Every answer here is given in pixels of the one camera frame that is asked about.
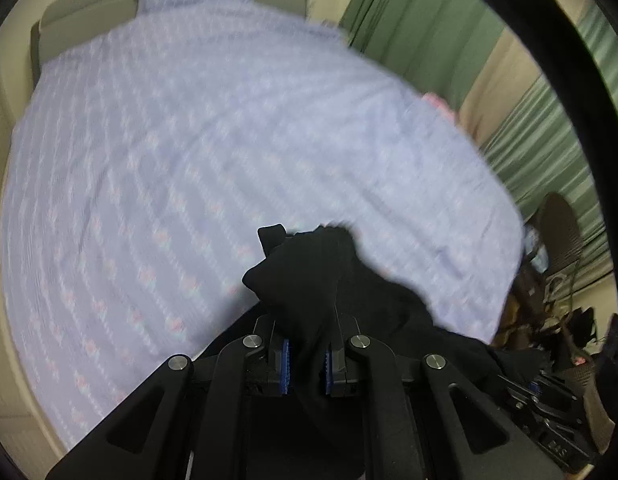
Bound black pants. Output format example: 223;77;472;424
190;222;546;480

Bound brown wicker chair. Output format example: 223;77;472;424
508;192;616;467

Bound purple floral bed cover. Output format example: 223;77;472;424
0;0;522;448

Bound green curtain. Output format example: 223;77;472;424
341;0;612;271

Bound beige curtain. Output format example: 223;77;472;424
458;28;541;146

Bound grey bed headboard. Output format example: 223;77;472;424
29;0;310;86

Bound pink blanket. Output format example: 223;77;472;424
422;92;458;124

